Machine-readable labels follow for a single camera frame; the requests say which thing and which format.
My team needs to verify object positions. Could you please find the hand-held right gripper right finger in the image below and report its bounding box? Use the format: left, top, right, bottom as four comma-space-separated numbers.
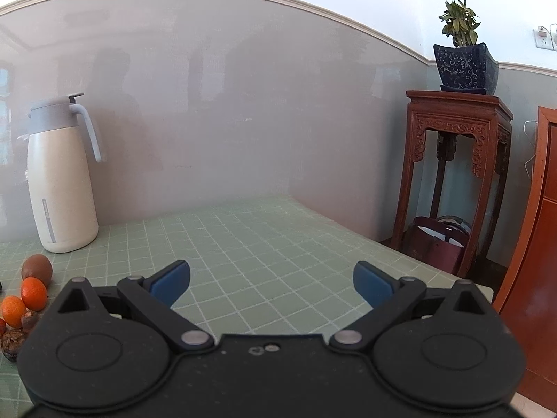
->
329, 260, 497, 353

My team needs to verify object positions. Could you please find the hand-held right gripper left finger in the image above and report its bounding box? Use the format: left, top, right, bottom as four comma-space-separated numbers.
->
56, 260, 215, 353

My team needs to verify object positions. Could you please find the brown kiwi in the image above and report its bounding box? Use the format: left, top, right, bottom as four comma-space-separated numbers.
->
21, 254, 53, 289

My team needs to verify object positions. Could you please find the orange tangerine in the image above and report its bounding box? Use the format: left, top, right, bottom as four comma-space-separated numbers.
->
21, 277, 48, 312
1, 295, 27, 328

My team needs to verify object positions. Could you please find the dark red bag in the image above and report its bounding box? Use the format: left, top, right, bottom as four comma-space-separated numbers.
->
402, 215, 473, 276

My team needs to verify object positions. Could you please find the green checked tablecloth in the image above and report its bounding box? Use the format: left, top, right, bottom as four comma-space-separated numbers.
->
0, 195, 494, 418

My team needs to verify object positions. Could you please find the white thermos jug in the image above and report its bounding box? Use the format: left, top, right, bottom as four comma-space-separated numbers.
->
27, 93, 106, 254

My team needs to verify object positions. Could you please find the orange wooden cabinet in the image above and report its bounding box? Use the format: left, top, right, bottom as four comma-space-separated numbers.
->
492, 105, 557, 401

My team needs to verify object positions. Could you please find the carved wooden plant stand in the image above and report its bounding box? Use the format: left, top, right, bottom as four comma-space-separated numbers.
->
390, 90, 514, 279

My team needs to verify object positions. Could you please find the potted plant in blue pot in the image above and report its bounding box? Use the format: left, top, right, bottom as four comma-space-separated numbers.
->
433, 0, 500, 95

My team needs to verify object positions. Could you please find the white cable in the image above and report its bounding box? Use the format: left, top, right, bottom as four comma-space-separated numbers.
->
523, 119, 541, 180

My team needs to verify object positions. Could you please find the white wall socket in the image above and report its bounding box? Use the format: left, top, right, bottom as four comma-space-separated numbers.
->
533, 25, 557, 51

